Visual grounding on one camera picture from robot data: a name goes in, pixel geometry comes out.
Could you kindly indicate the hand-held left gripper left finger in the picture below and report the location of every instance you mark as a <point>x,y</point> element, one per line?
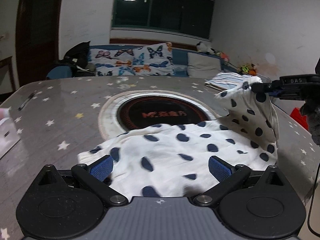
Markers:
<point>101,168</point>

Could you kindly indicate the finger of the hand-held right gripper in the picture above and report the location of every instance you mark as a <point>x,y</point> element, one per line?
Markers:
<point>262,87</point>
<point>277,94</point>

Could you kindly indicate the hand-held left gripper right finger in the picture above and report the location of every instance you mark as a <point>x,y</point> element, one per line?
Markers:
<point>220,170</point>

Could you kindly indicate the white polka dot pants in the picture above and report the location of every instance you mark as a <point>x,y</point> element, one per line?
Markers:
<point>175,150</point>

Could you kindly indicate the person's right hand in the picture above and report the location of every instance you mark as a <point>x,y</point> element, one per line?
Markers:
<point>313,120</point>

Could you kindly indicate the yellow green plush toy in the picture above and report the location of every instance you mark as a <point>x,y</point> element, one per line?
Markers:
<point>246,70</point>

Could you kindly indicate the red box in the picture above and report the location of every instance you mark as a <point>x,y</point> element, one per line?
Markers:
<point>298,117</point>

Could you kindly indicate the folded striped cloth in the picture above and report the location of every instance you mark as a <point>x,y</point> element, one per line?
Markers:
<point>225,80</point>

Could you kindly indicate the pink orange plush toy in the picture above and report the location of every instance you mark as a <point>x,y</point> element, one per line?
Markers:
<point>221,55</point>

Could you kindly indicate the grey pillow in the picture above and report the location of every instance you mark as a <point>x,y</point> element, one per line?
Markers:
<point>203,65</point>

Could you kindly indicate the black and white plush toy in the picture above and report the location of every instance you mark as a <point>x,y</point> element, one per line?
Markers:
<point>203,47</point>

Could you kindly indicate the round induction cooktop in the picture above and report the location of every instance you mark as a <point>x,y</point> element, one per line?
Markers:
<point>160,110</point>

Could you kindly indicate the blue sofa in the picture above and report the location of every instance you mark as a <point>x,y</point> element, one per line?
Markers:
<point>178,57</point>

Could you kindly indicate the white box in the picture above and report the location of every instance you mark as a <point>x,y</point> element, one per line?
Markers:
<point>7,135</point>

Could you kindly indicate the dark grey garment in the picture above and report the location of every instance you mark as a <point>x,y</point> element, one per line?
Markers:
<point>83,70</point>

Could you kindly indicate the black pen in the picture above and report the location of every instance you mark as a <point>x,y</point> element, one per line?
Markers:
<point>27,100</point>

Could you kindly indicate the butterfly print pillow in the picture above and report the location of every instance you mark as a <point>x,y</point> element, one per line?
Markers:
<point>110,62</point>
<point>155,60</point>

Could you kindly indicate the black bag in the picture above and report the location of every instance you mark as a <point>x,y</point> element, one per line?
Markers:
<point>77,53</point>

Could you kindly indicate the dark window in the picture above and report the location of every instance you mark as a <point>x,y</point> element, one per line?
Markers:
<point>162,5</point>

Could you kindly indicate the dark wooden door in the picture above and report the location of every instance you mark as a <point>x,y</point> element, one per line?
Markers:
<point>37,30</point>

